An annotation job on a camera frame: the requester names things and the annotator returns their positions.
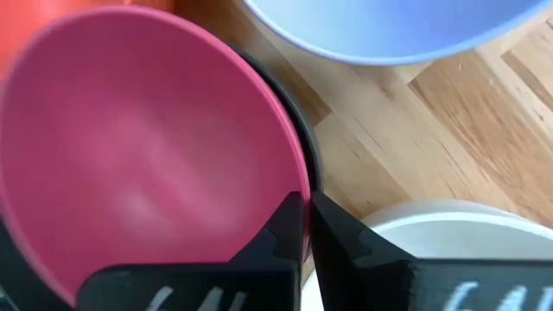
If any white bowl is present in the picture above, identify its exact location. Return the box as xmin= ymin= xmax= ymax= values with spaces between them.
xmin=302 ymin=199 xmax=553 ymax=311

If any red bowl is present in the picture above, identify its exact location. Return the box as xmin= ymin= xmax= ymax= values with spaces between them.
xmin=0 ymin=0 xmax=174 ymax=79

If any pink bowl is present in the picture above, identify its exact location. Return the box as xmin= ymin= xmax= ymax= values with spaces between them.
xmin=0 ymin=4 xmax=312 ymax=306

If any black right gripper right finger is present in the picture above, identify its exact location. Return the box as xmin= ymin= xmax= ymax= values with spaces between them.
xmin=309 ymin=191 xmax=553 ymax=311

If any lavender bowl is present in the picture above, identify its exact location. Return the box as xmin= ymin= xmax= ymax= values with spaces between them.
xmin=241 ymin=0 xmax=553 ymax=67

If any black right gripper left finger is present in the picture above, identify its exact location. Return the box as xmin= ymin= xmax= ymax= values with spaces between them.
xmin=75 ymin=191 xmax=306 ymax=311

